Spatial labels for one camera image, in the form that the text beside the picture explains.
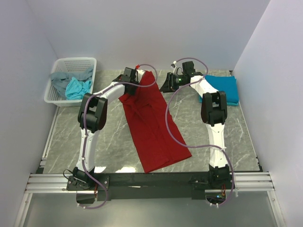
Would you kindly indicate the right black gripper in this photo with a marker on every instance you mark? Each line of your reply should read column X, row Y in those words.
column 168, row 86

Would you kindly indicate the white plastic laundry basket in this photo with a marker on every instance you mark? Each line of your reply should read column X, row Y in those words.
column 68, row 65

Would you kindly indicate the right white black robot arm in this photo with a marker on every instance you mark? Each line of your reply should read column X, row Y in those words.
column 213, row 114

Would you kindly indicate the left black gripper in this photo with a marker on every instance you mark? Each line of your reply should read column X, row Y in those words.
column 133, row 91

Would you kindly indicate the aluminium rail frame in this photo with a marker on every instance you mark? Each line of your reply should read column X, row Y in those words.
column 247, row 181

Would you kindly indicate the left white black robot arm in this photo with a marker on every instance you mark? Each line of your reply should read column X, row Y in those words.
column 92, row 118

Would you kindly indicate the grey blue t shirt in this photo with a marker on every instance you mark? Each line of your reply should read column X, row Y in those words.
column 60, row 79

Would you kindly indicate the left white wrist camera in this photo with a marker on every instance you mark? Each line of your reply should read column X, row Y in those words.
column 139, row 73

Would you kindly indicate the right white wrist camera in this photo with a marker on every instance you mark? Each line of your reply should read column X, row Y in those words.
column 175, row 67

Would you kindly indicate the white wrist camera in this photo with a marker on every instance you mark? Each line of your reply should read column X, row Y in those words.
column 175, row 67
column 139, row 73

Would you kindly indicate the black base crossbar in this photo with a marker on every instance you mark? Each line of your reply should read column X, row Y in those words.
column 118, row 186

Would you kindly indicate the light blue t shirt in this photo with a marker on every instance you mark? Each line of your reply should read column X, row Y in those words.
column 76, row 89

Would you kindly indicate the red t shirt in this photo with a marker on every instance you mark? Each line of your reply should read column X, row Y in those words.
column 155, row 135

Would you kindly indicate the folded teal t shirt stack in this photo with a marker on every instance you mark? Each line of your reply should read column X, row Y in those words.
column 212, row 84

